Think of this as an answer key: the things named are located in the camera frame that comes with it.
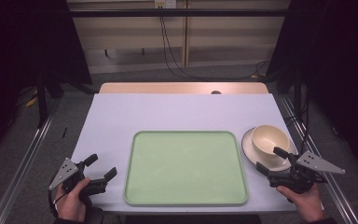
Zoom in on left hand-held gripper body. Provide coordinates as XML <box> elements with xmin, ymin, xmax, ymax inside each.
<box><xmin>48</xmin><ymin>157</ymin><xmax>108</xmax><ymax>207</ymax></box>

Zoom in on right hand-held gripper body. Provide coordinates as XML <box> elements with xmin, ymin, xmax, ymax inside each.
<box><xmin>266</xmin><ymin>150</ymin><xmax>347</xmax><ymax>195</ymax></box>

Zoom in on cream bowl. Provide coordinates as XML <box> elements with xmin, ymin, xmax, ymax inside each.
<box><xmin>251</xmin><ymin>124</ymin><xmax>291</xmax><ymax>159</ymax></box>

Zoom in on white plate with dark rim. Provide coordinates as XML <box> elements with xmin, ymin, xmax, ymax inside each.
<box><xmin>241</xmin><ymin>126</ymin><xmax>298</xmax><ymax>173</ymax></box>

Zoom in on light green tray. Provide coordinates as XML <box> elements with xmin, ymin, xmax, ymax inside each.
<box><xmin>123</xmin><ymin>130</ymin><xmax>250</xmax><ymax>207</ymax></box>

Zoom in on person's right hand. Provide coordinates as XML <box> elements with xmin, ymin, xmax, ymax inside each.
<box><xmin>275</xmin><ymin>182</ymin><xmax>324</xmax><ymax>224</ymax></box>

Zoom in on person's left hand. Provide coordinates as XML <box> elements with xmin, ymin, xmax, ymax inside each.
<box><xmin>55</xmin><ymin>176</ymin><xmax>91</xmax><ymax>223</ymax></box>

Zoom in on yellow floor tape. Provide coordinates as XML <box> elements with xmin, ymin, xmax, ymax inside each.
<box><xmin>24</xmin><ymin>89</ymin><xmax>40</xmax><ymax>108</ymax></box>

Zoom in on pale lavender table mat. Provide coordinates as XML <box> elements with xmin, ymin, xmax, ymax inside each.
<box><xmin>70</xmin><ymin>92</ymin><xmax>324</xmax><ymax>215</ymax></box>

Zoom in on black curtain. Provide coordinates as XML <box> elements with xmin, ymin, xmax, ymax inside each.
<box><xmin>0</xmin><ymin>0</ymin><xmax>93</xmax><ymax>162</ymax></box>
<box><xmin>265</xmin><ymin>0</ymin><xmax>358</xmax><ymax>180</ymax></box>

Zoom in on thin black cable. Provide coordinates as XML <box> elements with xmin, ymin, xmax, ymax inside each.
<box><xmin>283</xmin><ymin>114</ymin><xmax>311</xmax><ymax>154</ymax></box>

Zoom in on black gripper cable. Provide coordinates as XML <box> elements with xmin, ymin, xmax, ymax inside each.
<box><xmin>48</xmin><ymin>177</ymin><xmax>68</xmax><ymax>219</ymax></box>

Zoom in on metal floor rail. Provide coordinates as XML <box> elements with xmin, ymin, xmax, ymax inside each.
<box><xmin>0</xmin><ymin>102</ymin><xmax>61</xmax><ymax>224</ymax></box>
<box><xmin>279</xmin><ymin>94</ymin><xmax>358</xmax><ymax>224</ymax></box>

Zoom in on black stand post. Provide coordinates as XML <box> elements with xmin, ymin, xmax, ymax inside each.
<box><xmin>35</xmin><ymin>72</ymin><xmax>49</xmax><ymax>129</ymax></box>

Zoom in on black floor cables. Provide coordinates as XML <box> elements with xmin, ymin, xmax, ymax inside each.
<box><xmin>158</xmin><ymin>6</ymin><xmax>272</xmax><ymax>81</ymax></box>

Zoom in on black horizontal frame bar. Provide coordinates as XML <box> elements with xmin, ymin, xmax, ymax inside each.
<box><xmin>69</xmin><ymin>8</ymin><xmax>291</xmax><ymax>19</ymax></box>

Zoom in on white wall outlet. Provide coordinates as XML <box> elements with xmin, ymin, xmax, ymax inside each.
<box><xmin>154</xmin><ymin>0</ymin><xmax>178</xmax><ymax>9</ymax></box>

